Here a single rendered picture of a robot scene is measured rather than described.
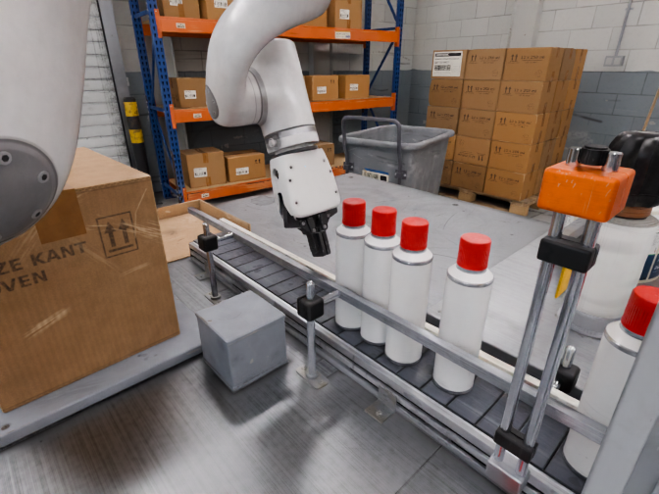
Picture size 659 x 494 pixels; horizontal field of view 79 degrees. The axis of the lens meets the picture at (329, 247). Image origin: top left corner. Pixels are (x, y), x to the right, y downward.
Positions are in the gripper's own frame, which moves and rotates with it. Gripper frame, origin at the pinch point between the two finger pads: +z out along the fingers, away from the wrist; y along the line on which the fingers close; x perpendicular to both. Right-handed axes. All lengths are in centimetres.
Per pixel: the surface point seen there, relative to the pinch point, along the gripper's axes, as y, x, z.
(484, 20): 482, 195, -152
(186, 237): -1, 55, -4
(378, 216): -1.9, -16.4, -3.6
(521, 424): -1.0, -30.0, 22.8
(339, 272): -3.2, -7.4, 3.8
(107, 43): 86, 340, -175
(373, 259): -2.8, -14.6, 1.9
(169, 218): 2, 73, -11
